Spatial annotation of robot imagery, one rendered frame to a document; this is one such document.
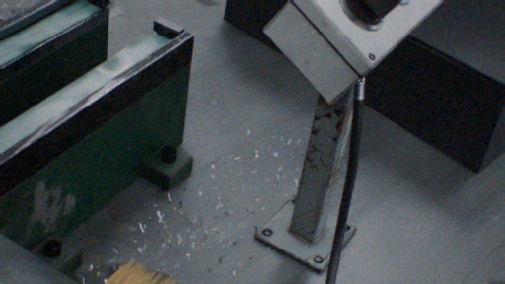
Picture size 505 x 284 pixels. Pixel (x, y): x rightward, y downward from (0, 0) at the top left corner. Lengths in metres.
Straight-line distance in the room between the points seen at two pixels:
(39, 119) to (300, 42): 0.23
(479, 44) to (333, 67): 0.36
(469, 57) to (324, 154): 0.23
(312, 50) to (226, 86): 0.38
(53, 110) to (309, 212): 0.24
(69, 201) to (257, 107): 0.28
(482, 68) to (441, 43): 0.05
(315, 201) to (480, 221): 0.19
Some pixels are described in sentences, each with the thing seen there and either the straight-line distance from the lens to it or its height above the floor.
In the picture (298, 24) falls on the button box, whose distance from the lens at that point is 0.57.
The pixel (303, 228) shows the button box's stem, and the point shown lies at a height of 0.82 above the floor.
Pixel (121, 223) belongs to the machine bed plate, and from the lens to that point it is 0.77.
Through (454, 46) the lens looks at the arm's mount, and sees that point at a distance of 0.89.
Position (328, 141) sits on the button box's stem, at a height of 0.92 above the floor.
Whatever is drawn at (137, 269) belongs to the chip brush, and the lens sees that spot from 0.72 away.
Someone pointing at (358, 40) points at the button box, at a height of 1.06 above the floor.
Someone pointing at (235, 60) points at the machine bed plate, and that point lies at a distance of 0.99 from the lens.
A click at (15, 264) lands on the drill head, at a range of 0.28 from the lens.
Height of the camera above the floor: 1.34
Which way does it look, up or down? 38 degrees down
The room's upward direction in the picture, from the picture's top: 9 degrees clockwise
